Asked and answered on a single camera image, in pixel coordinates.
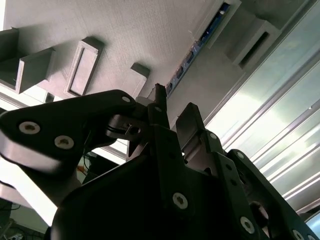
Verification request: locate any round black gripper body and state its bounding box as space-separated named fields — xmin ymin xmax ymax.
xmin=44 ymin=153 xmax=243 ymax=240

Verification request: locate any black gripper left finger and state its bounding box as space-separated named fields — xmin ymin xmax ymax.
xmin=0 ymin=83 xmax=196 ymax=222

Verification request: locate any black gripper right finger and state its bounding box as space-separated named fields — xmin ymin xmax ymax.
xmin=175 ymin=101 xmax=320 ymax=240

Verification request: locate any blue RAM stick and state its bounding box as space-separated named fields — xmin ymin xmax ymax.
xmin=165 ymin=1 xmax=232 ymax=99

